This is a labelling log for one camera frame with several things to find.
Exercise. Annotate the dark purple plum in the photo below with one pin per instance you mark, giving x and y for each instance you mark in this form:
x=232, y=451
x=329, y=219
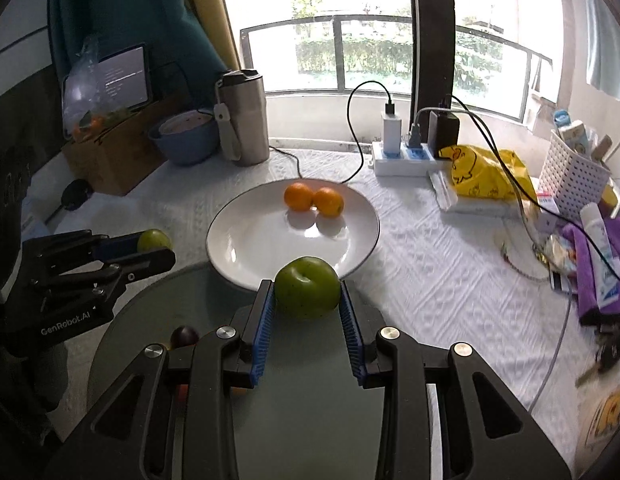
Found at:
x=184, y=336

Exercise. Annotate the black charger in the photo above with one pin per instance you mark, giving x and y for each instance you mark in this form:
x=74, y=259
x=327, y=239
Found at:
x=444, y=129

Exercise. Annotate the grey plug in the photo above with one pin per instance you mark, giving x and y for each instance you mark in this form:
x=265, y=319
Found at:
x=416, y=137

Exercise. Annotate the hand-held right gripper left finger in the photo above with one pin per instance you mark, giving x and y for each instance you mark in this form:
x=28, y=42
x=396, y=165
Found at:
x=262, y=332

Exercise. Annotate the white charger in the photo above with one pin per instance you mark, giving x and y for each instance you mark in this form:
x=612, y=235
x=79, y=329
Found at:
x=392, y=127

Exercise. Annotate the small box in basket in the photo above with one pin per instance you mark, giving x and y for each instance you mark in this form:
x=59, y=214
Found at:
x=572, y=135

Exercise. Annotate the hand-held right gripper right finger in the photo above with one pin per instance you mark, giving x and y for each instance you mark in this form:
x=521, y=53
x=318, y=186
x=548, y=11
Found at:
x=352, y=340

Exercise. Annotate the brown cardboard box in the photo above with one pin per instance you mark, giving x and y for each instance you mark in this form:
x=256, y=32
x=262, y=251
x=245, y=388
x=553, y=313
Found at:
x=119, y=160

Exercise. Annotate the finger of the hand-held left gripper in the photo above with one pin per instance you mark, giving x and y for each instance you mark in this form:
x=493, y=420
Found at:
x=149, y=261
x=117, y=247

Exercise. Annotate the black balcony railing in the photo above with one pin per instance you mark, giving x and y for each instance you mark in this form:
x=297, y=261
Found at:
x=340, y=55

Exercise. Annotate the grey round glass plate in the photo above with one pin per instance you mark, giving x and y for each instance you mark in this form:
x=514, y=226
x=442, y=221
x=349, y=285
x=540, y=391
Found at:
x=302, y=390

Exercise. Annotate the large green apple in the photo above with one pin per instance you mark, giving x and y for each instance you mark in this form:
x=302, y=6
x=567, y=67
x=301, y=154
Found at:
x=307, y=287

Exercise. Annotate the black round object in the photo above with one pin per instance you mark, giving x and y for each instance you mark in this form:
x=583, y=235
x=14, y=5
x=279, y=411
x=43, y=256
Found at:
x=75, y=194

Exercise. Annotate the white perforated basket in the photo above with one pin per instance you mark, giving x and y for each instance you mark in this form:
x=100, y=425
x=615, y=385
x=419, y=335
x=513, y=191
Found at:
x=570, y=175

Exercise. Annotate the white power strip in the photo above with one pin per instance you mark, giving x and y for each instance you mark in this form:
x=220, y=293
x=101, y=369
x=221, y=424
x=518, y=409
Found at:
x=410, y=162

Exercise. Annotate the teal hanging cloth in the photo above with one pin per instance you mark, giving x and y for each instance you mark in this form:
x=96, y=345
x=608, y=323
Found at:
x=139, y=5

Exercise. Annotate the purple cloth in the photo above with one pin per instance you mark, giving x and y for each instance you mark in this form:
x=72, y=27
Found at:
x=592, y=290

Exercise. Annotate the blue bowl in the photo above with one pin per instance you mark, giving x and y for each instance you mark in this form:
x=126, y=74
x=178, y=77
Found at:
x=187, y=147

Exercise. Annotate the white round plate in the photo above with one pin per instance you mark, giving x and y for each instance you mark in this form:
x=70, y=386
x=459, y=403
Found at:
x=250, y=245

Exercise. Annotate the bunch of keys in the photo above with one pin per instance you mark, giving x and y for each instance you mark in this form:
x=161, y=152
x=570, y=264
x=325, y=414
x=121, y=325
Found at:
x=607, y=350

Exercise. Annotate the white cream tube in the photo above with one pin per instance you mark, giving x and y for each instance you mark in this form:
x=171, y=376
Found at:
x=601, y=255

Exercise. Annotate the light window curtain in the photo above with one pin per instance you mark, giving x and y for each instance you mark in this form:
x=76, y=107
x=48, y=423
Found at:
x=607, y=35

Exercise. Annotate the black tablet screen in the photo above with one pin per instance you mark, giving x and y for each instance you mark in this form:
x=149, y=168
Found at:
x=125, y=76

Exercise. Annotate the orange tangerine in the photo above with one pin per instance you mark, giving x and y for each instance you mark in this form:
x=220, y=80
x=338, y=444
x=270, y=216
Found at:
x=298, y=196
x=330, y=202

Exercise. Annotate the stainless steel tumbler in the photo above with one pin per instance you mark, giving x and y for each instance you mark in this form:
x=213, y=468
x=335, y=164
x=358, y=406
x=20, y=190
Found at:
x=245, y=120

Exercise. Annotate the yellow plastic bag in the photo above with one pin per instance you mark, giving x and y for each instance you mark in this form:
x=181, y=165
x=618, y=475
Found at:
x=477, y=167

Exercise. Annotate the small green fruit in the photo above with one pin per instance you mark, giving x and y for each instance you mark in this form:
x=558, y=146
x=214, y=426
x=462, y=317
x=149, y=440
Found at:
x=155, y=239

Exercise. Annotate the clear plastic bag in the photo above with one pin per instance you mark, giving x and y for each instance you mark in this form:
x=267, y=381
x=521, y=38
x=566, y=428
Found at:
x=82, y=95

